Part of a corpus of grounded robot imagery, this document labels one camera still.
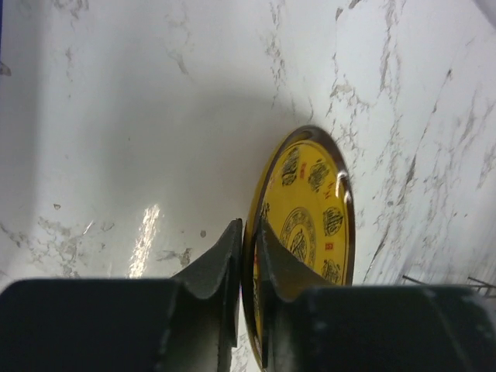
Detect yellow patterned plate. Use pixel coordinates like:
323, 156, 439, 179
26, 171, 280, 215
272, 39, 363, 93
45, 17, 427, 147
241, 125, 356, 363

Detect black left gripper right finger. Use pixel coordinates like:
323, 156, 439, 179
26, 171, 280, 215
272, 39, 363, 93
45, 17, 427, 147
257, 222, 495, 371

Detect metal wire dish rack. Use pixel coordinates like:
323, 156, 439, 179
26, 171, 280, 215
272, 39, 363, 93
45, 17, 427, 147
401, 275, 495, 300

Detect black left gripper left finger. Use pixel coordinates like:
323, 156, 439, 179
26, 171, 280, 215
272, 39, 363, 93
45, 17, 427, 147
1, 219, 243, 371

